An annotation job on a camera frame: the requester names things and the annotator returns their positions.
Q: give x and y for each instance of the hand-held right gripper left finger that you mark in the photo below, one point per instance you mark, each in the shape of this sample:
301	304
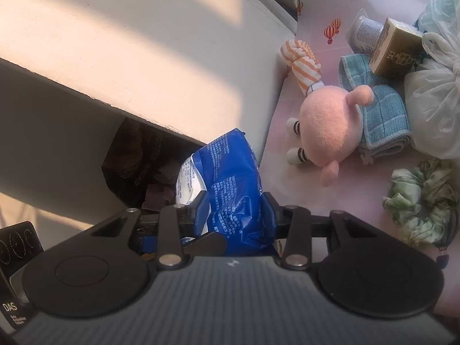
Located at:
201	206

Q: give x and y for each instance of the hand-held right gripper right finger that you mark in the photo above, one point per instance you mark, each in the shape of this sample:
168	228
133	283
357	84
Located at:
267	208

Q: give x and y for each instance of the blue packet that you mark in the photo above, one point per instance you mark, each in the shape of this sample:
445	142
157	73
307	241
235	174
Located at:
233	172

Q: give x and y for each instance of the pink plush toy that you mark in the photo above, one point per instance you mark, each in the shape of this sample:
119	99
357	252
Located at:
327	129

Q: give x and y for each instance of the orange striped white cloth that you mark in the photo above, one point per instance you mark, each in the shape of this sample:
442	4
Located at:
302	64

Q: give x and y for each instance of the teal towel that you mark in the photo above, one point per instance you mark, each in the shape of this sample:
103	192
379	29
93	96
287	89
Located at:
384	115

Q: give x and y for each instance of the dark printed bag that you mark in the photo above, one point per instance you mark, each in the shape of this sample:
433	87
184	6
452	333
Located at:
125	165

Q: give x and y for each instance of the green scrunchie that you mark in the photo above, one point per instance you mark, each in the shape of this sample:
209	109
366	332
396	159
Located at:
413	201

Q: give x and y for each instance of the gold box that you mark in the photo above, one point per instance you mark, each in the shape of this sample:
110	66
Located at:
393	48

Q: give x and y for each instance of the white tube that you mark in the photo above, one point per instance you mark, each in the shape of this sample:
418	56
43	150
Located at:
366	30

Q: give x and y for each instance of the white plastic bag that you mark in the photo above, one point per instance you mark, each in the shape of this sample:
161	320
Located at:
435	90

